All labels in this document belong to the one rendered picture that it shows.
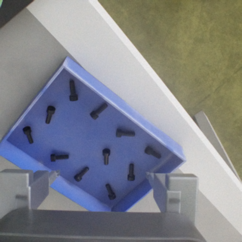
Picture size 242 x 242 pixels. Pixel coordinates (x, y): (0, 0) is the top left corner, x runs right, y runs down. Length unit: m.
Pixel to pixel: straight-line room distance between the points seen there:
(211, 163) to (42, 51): 0.18
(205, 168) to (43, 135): 0.15
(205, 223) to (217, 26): 0.96
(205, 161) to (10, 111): 0.18
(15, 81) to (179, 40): 0.99
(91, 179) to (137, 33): 0.92
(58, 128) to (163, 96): 0.09
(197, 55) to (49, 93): 1.01
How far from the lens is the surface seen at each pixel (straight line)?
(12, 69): 0.26
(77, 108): 0.26
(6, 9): 0.24
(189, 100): 1.30
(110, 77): 0.25
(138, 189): 0.30
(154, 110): 0.27
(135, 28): 1.18
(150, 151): 0.28
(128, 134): 0.27
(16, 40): 0.25
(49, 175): 0.16
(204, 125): 1.24
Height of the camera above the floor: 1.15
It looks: 62 degrees down
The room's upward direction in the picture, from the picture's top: 179 degrees clockwise
